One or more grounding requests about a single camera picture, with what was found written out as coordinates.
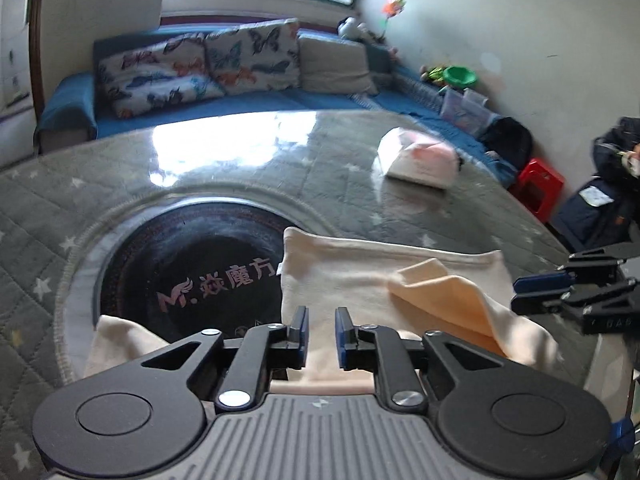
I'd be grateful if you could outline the panda plush toy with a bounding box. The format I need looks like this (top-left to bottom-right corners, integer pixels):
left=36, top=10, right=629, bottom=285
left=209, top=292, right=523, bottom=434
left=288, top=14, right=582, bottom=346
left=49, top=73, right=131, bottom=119
left=337, top=16, right=378, bottom=44

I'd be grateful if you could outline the left butterfly cushion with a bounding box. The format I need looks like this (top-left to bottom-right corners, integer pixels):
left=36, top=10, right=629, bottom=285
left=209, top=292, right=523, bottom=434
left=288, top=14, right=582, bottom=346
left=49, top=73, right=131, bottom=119
left=96, top=34, right=226, bottom=119

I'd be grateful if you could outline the blue sofa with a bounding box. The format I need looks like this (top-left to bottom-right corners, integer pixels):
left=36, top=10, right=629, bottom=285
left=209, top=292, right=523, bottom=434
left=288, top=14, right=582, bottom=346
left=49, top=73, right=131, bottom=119
left=34, top=18, right=520, bottom=186

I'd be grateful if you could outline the colourful pinwheel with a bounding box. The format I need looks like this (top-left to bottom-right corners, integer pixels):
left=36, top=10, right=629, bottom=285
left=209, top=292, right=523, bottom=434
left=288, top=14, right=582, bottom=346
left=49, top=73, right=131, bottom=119
left=381, top=0, right=406, bottom=40

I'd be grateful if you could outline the right butterfly cushion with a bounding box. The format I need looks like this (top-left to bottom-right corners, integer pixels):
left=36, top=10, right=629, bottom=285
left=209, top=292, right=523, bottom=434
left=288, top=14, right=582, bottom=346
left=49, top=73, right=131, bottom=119
left=204, top=18, right=300, bottom=94

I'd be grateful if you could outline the dark blue jacket pile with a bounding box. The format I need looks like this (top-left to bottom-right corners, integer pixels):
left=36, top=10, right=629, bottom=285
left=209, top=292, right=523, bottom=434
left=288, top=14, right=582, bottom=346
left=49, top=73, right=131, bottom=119
left=550, top=117, right=639, bottom=252

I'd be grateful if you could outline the butterfly cushion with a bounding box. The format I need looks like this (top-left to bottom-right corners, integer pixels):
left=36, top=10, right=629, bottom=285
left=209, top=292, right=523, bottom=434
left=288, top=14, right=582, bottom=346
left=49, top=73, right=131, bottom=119
left=204, top=18, right=300, bottom=94
left=96, top=34, right=226, bottom=119

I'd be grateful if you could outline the red plastic stool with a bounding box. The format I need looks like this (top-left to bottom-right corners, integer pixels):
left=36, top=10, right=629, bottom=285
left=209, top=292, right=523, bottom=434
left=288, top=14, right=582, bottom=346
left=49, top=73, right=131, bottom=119
left=509, top=158, right=565, bottom=223

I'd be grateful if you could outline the black induction cooktop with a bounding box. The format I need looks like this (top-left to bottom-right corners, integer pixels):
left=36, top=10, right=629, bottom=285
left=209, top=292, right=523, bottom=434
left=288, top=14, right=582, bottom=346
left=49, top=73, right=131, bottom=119
left=94, top=200, right=292, bottom=342

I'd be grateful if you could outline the green plastic bowl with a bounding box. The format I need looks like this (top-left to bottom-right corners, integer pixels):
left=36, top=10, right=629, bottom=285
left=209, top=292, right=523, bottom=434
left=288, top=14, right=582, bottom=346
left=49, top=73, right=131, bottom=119
left=442, top=65, right=477, bottom=89

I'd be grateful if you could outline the pink white tissue pack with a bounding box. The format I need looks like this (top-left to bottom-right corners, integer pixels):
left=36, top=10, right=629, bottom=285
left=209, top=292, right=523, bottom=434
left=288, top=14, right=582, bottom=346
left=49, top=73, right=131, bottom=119
left=378, top=127, right=462, bottom=190

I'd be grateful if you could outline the beige cushion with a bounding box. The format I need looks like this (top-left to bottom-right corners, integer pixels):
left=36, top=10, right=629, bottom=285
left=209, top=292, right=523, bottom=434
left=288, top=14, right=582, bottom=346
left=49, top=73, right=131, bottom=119
left=298, top=36, right=378, bottom=94

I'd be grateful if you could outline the black backpack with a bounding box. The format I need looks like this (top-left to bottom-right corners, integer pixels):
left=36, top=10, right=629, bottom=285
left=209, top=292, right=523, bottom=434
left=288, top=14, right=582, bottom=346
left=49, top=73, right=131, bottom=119
left=477, top=117, right=534, bottom=174

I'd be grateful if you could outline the clear plastic storage box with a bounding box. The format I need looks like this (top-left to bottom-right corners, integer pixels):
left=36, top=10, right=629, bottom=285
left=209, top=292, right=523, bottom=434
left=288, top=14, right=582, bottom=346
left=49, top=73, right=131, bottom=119
left=439, top=87, right=494, bottom=138

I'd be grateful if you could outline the cream sweater garment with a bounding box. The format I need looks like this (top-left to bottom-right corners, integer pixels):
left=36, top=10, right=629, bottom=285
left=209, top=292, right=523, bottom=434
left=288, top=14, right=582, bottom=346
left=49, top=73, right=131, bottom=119
left=86, top=228, right=559, bottom=394

